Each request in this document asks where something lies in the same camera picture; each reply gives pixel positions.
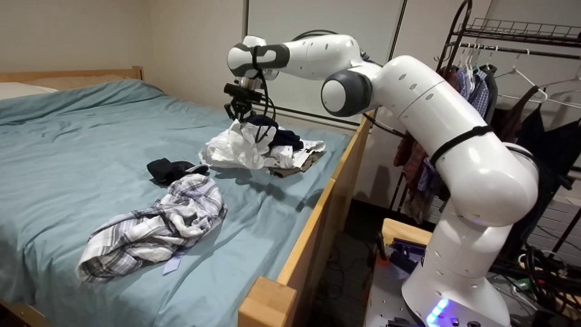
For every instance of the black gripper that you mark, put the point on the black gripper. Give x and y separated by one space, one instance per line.
241 109

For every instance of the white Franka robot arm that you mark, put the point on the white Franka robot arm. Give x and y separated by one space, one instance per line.
472 182

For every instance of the navy blue cloth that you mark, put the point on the navy blue cloth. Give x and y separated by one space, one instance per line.
285 138

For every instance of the grey khaki cloth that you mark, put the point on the grey khaki cloth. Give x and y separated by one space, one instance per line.
301 162

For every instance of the plaid grey white cloth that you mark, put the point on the plaid grey white cloth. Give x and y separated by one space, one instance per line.
174 218

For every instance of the white grey garment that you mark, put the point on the white grey garment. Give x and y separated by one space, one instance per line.
305 147

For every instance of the black cap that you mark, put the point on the black cap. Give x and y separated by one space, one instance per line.
165 169

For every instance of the light blue bedsheet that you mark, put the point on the light blue bedsheet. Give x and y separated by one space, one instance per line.
73 157

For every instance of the reddish hanging garment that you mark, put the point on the reddish hanging garment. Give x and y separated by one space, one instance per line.
410 160

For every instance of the white pillow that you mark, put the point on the white pillow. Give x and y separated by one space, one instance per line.
18 91

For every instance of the blue checked hanging shirt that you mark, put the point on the blue checked hanging shirt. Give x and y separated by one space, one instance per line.
478 91

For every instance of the maroon hanging garment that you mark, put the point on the maroon hanging garment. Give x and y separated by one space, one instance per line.
514 118

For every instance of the black metal clothes rack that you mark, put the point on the black metal clothes rack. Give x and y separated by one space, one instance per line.
514 29

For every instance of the black hanging garment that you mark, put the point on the black hanging garment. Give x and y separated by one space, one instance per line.
556 146

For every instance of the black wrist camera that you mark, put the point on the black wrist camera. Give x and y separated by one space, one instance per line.
241 91

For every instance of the wooden bed frame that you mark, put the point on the wooden bed frame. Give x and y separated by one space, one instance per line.
314 242

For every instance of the perforated robot base plate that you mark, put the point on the perforated robot base plate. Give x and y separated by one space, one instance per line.
383 296

